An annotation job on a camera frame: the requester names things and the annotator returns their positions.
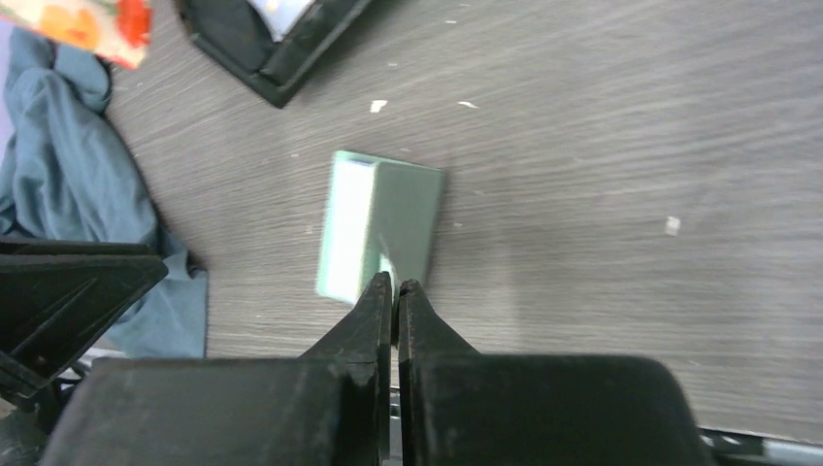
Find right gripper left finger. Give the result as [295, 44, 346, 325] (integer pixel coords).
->
[43, 272, 393, 465]

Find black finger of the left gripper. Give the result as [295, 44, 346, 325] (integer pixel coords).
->
[1, 238, 168, 409]

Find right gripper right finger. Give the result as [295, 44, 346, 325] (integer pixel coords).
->
[397, 281, 712, 465]

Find green card holder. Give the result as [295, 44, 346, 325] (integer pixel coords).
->
[315, 150, 446, 305]

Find cards in black bin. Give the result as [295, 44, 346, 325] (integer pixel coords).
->
[247, 0, 314, 42]

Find blue-grey cloth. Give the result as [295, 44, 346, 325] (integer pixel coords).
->
[1, 28, 208, 358]

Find orange floral hanging garment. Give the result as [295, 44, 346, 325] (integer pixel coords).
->
[1, 0, 152, 69]

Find black storage bin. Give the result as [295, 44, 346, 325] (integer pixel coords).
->
[175, 0, 371, 109]

